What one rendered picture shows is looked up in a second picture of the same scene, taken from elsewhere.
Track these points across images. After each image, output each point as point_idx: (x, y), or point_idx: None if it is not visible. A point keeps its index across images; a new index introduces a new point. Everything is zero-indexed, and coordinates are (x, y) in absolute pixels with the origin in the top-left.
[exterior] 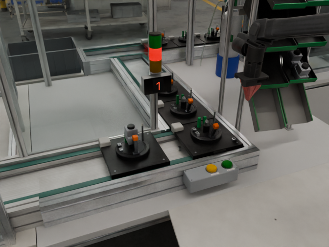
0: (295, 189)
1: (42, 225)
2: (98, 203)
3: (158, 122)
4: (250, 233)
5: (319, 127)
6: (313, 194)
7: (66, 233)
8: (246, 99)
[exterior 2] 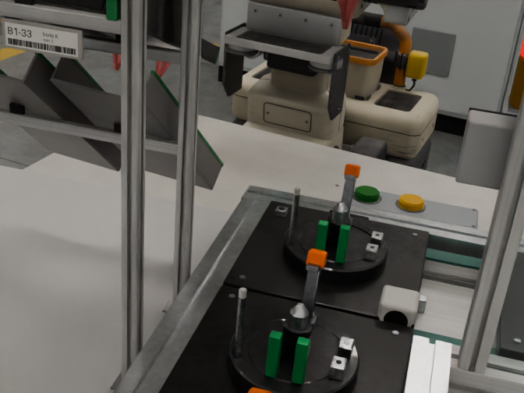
0: (235, 189)
1: None
2: None
3: (434, 378)
4: (400, 192)
5: None
6: (219, 175)
7: None
8: (348, 27)
